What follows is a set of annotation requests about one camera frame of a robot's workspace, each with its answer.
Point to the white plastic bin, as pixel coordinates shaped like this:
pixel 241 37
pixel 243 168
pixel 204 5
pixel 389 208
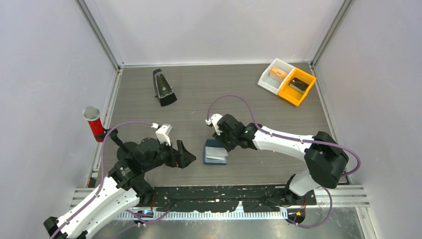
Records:
pixel 270 84

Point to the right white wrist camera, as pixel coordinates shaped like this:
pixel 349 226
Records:
pixel 212 122

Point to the yellow plastic bin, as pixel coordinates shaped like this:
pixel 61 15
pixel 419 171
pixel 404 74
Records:
pixel 291 95

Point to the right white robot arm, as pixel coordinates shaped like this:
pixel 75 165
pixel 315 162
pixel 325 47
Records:
pixel 324 160

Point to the black metronome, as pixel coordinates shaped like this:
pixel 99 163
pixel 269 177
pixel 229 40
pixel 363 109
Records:
pixel 163 90

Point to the blue leather card holder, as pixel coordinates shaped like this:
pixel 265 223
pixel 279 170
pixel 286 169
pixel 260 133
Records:
pixel 214 153

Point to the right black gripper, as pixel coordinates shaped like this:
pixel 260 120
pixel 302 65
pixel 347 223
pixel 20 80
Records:
pixel 220 138

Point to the black box in bin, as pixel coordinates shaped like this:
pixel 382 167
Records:
pixel 298 85

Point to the red microphone with stand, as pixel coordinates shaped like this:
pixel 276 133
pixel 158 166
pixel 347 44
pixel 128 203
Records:
pixel 92 115

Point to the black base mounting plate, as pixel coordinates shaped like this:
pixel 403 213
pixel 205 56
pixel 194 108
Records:
pixel 221 199

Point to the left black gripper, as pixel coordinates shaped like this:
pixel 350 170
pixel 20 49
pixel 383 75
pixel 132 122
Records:
pixel 181 158

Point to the slotted aluminium rail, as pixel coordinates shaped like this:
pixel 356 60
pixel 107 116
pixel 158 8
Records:
pixel 235 215

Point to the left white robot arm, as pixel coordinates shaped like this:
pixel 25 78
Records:
pixel 122 188

